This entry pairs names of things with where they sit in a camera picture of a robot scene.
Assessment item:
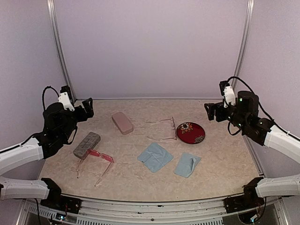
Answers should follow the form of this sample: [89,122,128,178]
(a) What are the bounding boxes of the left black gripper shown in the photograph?
[60,97,94,141]

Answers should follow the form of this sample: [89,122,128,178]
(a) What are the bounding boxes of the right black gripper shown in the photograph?
[205,98,248,131]

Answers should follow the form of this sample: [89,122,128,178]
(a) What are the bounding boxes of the pink glasses case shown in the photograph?
[112,112,134,135]

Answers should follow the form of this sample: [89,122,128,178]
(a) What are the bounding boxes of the large blue cleaning cloth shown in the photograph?
[137,142,173,173]

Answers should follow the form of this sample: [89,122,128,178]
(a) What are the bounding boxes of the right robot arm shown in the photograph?
[204,87,300,213]

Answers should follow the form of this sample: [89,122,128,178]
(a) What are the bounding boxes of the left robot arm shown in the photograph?
[0,98,94,209]

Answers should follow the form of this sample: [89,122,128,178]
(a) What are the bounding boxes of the red lens sunglasses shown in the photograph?
[75,149,115,187]

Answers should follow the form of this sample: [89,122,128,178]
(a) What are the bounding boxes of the grey glasses case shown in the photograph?
[73,132,101,160]

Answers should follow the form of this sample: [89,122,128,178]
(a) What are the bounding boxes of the red floral plate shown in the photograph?
[176,122,205,144]

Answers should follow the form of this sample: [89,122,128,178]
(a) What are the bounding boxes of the clear pink glasses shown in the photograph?
[146,117,177,142]

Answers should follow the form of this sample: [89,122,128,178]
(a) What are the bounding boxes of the small blue cleaning cloth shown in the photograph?
[174,153,201,178]

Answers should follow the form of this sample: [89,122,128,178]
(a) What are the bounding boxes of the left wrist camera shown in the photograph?
[58,85,75,112]

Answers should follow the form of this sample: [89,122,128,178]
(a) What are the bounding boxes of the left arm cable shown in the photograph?
[41,86,59,111]

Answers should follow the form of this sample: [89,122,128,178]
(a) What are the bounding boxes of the front aluminium rail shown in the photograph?
[16,196,289,225]

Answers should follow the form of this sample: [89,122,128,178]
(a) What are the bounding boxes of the right aluminium frame post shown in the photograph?
[234,0,255,76]

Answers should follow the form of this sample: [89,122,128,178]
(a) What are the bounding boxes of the aluminium frame post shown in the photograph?
[234,0,255,76]
[46,0,76,103]

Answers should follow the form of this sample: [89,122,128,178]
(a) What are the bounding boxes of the left aluminium frame post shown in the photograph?
[46,0,76,103]

